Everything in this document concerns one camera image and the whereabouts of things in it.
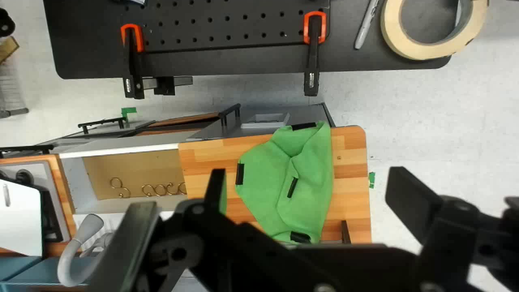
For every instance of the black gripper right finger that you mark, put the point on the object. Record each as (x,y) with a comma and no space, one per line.
(414,203)

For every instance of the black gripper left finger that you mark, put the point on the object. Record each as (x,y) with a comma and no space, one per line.
(217,188)

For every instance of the green cloth with black tags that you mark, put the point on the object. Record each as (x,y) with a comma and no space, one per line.
(269,179)

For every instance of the green floor tape piece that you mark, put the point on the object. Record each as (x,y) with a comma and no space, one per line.
(128,110)
(372,179)

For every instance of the wooden table top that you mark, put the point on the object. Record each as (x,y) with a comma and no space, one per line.
(350,162)

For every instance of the tan cardboard panel with circles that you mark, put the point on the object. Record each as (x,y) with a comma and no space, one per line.
(135,172)

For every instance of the black pegboard panel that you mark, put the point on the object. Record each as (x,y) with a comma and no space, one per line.
(216,54)

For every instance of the orange and black bar clamp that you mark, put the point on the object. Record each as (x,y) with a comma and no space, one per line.
(133,65)
(312,58)

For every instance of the beige masking tape roll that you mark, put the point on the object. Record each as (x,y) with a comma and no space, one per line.
(394,42)

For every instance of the silver marker pen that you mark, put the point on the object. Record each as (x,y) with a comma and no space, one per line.
(367,24)

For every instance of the white box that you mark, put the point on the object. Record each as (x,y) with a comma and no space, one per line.
(18,216)

